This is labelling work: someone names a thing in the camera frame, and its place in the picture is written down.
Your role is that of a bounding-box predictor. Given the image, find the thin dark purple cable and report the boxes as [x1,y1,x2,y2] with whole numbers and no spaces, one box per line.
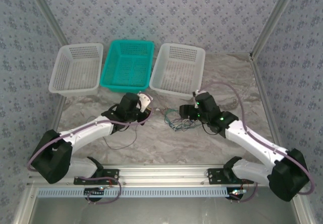
[164,107,202,133]

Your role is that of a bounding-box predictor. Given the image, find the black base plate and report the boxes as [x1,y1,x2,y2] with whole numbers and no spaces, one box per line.
[73,169,120,185]
[208,167,254,185]

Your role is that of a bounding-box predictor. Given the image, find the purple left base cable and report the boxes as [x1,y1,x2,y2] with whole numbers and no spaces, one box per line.
[86,178,122,205]

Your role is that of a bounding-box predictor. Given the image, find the thin dark brown cable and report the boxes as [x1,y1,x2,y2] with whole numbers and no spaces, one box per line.
[105,118,139,150]

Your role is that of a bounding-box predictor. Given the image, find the aluminium mounting rail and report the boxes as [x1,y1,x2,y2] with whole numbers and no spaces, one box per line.
[27,164,287,186]

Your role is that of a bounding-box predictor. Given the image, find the teal perforated plastic basket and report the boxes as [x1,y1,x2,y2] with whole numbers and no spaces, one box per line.
[100,39,155,94]

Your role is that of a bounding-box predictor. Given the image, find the aluminium frame post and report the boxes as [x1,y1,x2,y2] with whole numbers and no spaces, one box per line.
[26,0,68,50]
[249,0,302,58]

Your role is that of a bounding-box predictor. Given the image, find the white slotted cable duct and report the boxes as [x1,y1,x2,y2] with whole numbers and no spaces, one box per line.
[37,186,244,199]

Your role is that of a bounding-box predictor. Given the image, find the small black circuit board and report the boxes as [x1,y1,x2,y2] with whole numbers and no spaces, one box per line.
[84,187,106,197]
[227,188,247,201]

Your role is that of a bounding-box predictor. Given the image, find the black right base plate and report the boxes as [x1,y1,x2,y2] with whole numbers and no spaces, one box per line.
[208,167,254,185]

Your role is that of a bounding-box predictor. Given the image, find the thin blue cable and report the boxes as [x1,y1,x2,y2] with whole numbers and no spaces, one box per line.
[171,121,200,133]

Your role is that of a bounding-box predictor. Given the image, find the black right camera cable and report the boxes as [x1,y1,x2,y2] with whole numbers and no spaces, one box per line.
[201,122,219,136]

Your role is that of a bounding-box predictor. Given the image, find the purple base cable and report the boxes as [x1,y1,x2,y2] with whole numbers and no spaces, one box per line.
[86,178,122,205]
[231,181,258,202]

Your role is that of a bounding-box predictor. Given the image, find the thin green cable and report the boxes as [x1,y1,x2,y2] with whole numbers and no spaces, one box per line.
[163,108,184,126]

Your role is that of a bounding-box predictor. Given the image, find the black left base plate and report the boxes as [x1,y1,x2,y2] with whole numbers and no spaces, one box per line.
[73,169,120,185]

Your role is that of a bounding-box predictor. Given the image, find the white perforated plastic basket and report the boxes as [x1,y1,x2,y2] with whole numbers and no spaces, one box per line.
[149,43,206,99]
[48,42,104,96]

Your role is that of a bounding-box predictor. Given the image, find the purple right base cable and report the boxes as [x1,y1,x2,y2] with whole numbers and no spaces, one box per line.
[231,181,258,202]

